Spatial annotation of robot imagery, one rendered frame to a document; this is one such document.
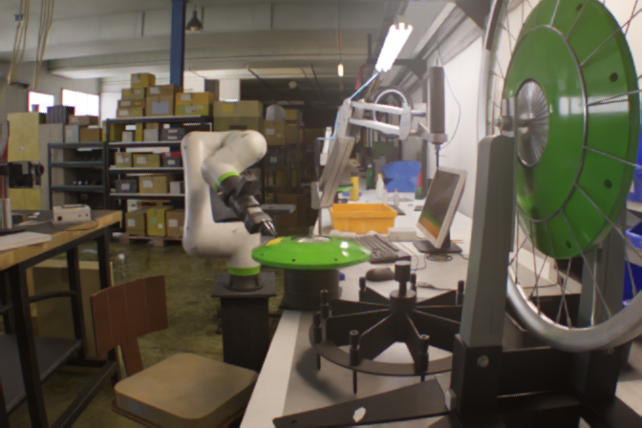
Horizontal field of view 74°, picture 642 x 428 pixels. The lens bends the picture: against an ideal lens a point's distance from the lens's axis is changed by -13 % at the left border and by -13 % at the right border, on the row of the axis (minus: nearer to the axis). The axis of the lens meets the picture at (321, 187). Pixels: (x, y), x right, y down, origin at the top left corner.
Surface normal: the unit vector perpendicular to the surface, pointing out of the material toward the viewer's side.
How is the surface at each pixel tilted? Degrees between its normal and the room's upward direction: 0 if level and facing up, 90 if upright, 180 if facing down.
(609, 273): 90
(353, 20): 90
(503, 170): 90
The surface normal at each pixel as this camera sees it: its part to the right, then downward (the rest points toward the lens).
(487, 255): 0.02, 0.08
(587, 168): -0.92, 0.18
